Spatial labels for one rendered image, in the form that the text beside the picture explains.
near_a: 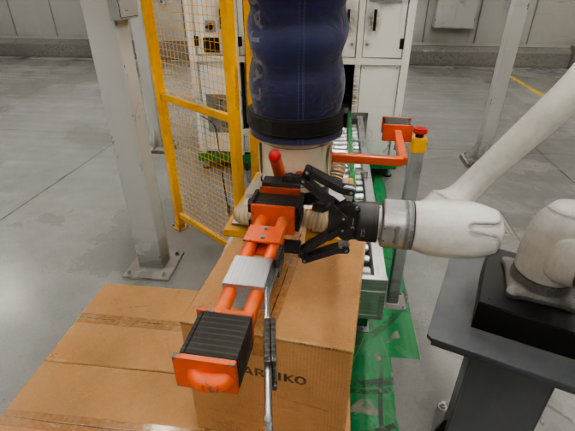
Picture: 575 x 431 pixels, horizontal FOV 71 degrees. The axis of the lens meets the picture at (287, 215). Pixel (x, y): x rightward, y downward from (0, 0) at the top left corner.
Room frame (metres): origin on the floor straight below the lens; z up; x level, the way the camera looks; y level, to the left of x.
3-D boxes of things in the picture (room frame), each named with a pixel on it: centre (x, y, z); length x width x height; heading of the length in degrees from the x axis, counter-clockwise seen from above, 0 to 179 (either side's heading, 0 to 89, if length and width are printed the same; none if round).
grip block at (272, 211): (0.69, 0.02, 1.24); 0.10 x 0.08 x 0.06; 80
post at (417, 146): (1.82, -0.61, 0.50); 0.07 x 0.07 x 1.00; 83
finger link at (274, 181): (0.67, 0.01, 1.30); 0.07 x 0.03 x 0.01; 81
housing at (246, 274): (0.48, 0.06, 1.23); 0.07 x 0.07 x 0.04; 80
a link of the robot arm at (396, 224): (0.64, -0.19, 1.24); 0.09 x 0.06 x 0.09; 171
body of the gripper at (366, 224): (0.65, -0.12, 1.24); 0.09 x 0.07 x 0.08; 81
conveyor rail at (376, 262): (2.43, -0.51, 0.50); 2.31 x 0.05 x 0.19; 173
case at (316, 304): (0.94, -0.01, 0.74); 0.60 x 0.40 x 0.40; 167
